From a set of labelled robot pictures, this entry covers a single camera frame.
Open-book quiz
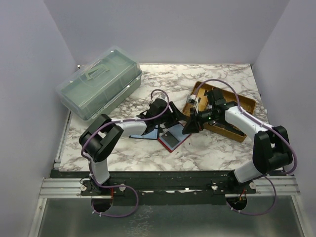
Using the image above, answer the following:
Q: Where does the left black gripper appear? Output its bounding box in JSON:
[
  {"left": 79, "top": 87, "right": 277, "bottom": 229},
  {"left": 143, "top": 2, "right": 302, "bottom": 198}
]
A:
[{"left": 155, "top": 102, "right": 186, "bottom": 129}]

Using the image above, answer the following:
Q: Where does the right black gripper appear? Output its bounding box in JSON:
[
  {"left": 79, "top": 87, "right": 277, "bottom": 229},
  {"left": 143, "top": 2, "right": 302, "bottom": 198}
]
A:
[{"left": 183, "top": 107, "right": 220, "bottom": 135}]

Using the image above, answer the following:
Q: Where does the red leather card holder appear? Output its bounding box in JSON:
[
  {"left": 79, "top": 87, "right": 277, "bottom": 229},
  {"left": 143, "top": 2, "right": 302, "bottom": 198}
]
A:
[{"left": 158, "top": 124, "right": 191, "bottom": 153}]

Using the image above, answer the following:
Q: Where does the black leather card holder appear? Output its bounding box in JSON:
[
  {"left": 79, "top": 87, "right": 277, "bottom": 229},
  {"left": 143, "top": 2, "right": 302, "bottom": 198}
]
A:
[{"left": 129, "top": 125, "right": 160, "bottom": 140}]

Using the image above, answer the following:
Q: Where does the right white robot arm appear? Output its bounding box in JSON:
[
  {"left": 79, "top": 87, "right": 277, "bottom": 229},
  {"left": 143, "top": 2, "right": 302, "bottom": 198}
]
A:
[{"left": 182, "top": 88, "right": 293, "bottom": 194}]

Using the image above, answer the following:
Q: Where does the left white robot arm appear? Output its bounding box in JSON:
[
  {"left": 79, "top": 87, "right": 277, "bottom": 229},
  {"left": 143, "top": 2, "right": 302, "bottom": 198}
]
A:
[{"left": 79, "top": 98, "right": 186, "bottom": 195}]

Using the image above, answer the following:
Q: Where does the woven bamboo organizer tray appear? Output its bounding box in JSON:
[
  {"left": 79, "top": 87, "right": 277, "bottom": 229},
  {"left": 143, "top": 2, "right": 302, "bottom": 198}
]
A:
[{"left": 182, "top": 80, "right": 257, "bottom": 143}]

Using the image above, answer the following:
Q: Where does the black pen tool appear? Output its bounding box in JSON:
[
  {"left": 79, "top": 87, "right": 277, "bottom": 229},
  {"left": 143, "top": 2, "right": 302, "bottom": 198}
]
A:
[{"left": 214, "top": 123, "right": 245, "bottom": 136}]

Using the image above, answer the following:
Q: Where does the green plastic storage box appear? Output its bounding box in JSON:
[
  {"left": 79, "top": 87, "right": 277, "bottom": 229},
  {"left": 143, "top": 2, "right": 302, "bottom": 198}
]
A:
[{"left": 56, "top": 47, "right": 142, "bottom": 122}]

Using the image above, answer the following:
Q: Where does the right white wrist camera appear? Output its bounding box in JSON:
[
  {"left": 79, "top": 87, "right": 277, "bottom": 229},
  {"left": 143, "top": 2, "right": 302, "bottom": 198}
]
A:
[{"left": 187, "top": 94, "right": 199, "bottom": 112}]

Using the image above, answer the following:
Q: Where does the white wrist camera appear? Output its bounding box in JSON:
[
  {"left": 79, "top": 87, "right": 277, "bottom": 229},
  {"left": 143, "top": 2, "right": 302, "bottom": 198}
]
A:
[
  {"left": 158, "top": 92, "right": 166, "bottom": 100},
  {"left": 187, "top": 94, "right": 199, "bottom": 112}
]

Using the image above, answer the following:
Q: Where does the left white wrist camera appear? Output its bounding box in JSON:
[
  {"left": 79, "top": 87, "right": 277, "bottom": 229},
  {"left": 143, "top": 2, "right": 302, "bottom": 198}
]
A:
[{"left": 158, "top": 92, "right": 166, "bottom": 100}]

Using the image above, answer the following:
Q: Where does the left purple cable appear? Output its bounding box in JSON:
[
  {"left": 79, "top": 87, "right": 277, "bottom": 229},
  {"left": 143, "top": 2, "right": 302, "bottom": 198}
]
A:
[{"left": 81, "top": 89, "right": 171, "bottom": 218}]

